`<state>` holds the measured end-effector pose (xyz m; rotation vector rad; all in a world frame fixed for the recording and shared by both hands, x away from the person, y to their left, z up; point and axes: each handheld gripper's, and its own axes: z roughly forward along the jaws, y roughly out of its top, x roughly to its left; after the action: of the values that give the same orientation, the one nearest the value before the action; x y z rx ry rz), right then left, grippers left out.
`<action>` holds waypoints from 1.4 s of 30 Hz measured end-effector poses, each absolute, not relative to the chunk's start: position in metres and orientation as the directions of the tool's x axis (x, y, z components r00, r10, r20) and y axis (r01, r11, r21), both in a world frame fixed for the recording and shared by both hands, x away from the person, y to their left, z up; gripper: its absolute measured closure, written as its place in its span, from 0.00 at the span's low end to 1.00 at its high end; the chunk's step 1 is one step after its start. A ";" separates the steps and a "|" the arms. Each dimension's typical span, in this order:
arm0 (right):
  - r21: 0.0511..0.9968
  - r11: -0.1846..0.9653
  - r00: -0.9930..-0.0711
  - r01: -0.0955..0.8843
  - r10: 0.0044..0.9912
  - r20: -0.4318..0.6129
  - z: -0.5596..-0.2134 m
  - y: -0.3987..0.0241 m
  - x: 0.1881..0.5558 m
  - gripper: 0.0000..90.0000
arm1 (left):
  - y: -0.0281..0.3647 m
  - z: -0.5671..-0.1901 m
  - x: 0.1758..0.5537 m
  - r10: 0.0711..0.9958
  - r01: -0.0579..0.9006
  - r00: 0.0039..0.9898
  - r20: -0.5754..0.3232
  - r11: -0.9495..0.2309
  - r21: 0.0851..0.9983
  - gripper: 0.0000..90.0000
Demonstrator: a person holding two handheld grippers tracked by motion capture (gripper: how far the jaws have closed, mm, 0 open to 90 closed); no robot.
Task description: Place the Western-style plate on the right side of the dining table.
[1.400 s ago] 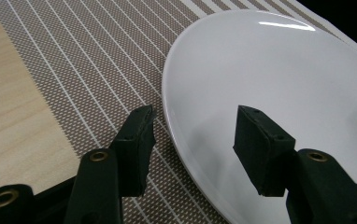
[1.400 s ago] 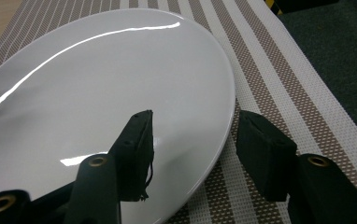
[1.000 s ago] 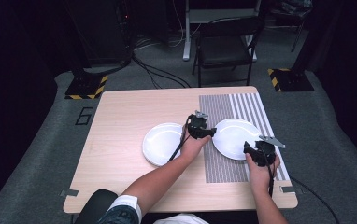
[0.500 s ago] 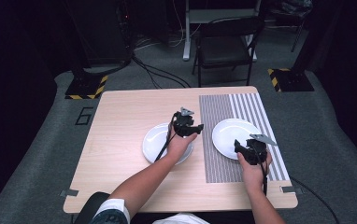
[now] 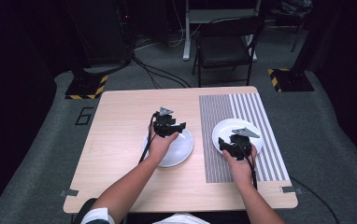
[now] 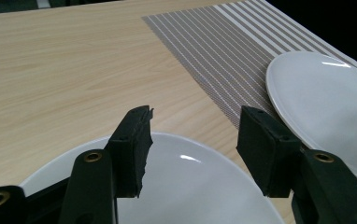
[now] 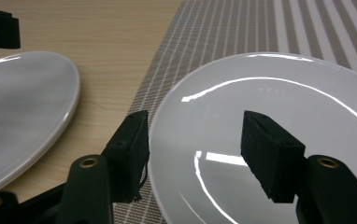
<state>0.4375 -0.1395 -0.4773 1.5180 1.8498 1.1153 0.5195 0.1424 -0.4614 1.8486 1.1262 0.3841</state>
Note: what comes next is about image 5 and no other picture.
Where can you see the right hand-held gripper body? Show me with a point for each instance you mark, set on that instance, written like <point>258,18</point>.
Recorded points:
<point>241,143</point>

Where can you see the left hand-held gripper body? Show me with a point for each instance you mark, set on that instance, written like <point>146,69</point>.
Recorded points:
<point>164,124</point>

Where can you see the white plate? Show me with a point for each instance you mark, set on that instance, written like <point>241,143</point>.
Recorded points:
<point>181,149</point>
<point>229,127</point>

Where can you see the person's left hand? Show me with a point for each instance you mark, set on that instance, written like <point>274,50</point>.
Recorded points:
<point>161,147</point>

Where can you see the person's right hand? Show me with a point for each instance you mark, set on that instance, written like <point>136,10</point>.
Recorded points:
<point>242,171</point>

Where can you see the grey white striped mat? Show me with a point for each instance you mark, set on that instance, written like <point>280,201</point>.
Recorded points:
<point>217,161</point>

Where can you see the grey tape piece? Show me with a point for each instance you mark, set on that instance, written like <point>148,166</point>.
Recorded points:
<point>69,193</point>
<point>290,189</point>

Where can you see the black yellow striped stand base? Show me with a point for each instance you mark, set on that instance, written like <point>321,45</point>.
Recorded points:
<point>292,80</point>
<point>86,88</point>

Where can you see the person's white clothing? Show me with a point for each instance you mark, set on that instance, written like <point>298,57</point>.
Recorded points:
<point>182,219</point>

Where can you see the black folding chair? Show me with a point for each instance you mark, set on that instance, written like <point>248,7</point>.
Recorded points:
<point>226,46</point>

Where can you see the dark equipment cabinet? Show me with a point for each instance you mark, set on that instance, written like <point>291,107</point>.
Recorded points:
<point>105,31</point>

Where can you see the person's white sleeve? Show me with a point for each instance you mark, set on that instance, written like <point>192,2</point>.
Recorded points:
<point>97,215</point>

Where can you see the dark furniture with cloth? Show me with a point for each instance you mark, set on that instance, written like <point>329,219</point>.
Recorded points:
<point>292,12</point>

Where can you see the white desk frame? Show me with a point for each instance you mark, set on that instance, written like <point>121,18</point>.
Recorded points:
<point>186,37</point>

